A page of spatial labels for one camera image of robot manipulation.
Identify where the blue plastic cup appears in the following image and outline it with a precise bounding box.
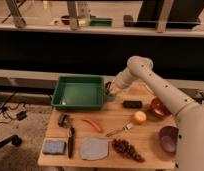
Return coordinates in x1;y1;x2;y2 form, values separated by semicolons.
106;94;116;102

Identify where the bunch of dark grapes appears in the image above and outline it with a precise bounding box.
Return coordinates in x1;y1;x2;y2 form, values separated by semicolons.
111;139;145;162

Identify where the orange carrot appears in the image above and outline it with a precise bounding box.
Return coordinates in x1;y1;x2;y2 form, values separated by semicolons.
82;118;103;133

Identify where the red wooden bowl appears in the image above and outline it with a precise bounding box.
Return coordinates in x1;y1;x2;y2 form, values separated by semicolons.
150;98;171;119

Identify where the green box on shelf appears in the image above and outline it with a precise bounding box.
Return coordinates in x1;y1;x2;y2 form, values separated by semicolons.
89;18;112;27

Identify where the small metal cup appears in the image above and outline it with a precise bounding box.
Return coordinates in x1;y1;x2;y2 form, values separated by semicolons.
105;81;112;95

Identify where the black power adapter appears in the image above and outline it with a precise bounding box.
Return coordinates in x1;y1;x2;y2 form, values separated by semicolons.
16;111;27;121

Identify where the black handled knife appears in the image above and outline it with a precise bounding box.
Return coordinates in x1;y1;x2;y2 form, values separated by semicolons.
68;127;75;159

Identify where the yellow apple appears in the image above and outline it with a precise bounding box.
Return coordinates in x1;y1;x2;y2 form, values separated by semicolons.
134;111;147;125

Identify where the blue sponge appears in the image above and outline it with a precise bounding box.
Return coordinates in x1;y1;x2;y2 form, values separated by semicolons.
42;140;66;155

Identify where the black peeler tool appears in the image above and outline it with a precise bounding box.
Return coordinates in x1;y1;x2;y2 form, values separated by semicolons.
58;114;71;128

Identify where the black chair base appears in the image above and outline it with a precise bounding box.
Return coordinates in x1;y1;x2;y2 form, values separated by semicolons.
0;134;22;148

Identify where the dark red background bowl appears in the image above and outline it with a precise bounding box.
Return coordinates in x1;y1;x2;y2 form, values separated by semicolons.
61;15;70;25

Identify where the black rectangular block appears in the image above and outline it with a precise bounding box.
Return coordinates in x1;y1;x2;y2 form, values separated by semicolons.
123;101;143;108

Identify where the metal fork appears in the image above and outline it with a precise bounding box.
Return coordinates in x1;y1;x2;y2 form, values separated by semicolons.
106;122;134;137

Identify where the wooden table board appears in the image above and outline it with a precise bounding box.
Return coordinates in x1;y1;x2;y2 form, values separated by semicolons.
38;82;175;169

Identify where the green plastic tray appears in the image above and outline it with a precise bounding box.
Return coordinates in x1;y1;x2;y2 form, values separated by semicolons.
51;76;105;110

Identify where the purple bowl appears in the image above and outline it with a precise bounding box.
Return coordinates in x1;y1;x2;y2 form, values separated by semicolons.
158;126;179;155

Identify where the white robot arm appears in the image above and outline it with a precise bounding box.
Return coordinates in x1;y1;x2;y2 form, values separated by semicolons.
110;56;204;171

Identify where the grey blue round plate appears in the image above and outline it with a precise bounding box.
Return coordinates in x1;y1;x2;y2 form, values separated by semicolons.
80;138;109;161

